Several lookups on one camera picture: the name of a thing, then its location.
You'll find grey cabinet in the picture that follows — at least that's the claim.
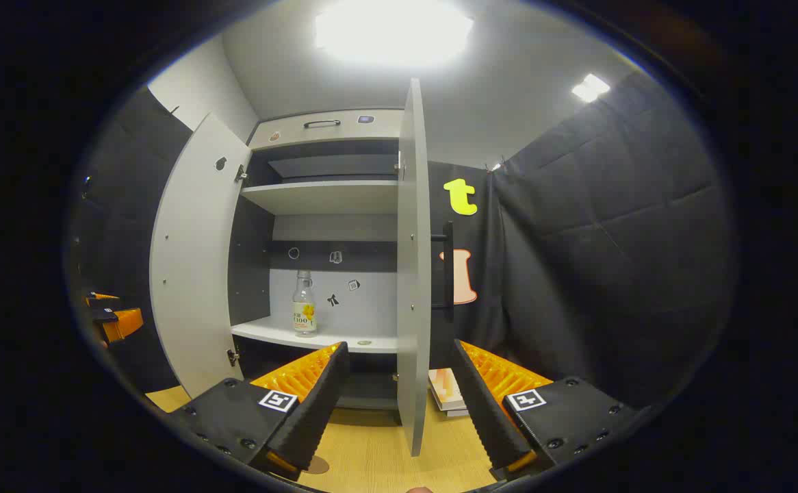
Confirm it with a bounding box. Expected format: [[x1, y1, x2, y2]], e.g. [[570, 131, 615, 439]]
[[228, 108, 407, 412]]

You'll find grey cabinet door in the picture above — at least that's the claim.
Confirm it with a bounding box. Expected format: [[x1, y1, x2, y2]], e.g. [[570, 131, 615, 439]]
[[396, 77, 433, 458], [149, 113, 253, 399]]

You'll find grey cabinet drawer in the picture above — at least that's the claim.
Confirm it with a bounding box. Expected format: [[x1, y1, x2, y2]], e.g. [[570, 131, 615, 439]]
[[248, 108, 405, 151]]

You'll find black backdrop cloth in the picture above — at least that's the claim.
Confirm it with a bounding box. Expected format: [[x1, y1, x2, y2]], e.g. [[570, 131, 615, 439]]
[[428, 161, 509, 357]]

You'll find beige cover book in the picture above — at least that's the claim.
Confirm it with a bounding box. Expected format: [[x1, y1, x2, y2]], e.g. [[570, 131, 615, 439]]
[[428, 368, 469, 412]]

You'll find clear bottle with yellow label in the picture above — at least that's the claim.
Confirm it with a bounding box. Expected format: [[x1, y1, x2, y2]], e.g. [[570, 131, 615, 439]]
[[292, 269, 318, 338]]

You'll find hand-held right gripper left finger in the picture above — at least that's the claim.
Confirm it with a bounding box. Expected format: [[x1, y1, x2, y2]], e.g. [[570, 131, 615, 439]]
[[166, 341, 350, 481]]

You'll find small ceiling light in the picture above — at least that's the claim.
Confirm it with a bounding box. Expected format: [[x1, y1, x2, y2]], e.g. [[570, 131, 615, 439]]
[[571, 73, 610, 103]]

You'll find large ceiling light panel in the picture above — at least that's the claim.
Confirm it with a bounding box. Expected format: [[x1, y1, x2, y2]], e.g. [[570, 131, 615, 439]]
[[313, 0, 475, 68]]

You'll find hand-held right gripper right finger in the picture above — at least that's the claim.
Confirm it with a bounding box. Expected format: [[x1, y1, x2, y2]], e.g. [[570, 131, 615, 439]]
[[451, 339, 639, 481]]

